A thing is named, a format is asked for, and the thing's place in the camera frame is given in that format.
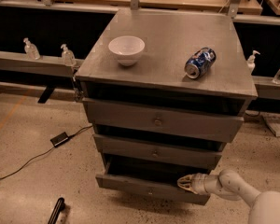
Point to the crushed blue soda can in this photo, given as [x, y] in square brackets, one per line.
[199, 63]

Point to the black cylindrical handle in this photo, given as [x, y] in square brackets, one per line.
[59, 206]

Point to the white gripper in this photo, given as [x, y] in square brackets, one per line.
[202, 184]

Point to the grey wooden drawer cabinet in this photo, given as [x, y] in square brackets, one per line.
[159, 79]

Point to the black power adapter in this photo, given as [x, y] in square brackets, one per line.
[59, 139]

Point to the clear pump bottle far left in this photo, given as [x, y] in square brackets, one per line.
[31, 49]

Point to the grey block on floor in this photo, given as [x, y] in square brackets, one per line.
[273, 124]

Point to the grey top drawer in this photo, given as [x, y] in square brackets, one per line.
[162, 120]

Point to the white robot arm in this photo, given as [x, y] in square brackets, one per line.
[264, 206]

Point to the white ceramic bowl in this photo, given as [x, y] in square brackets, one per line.
[127, 50]

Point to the clear pump bottle near cabinet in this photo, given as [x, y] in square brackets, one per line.
[68, 56]

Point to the grey bottom drawer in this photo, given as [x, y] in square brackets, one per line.
[148, 178]

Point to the grey drawer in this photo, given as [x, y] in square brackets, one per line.
[162, 120]
[148, 178]
[151, 151]

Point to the white pump bottle right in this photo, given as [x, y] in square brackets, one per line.
[251, 60]

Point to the grey metal shelf rail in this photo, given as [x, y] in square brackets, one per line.
[46, 65]

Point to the grey middle drawer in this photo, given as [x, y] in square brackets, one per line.
[151, 151]

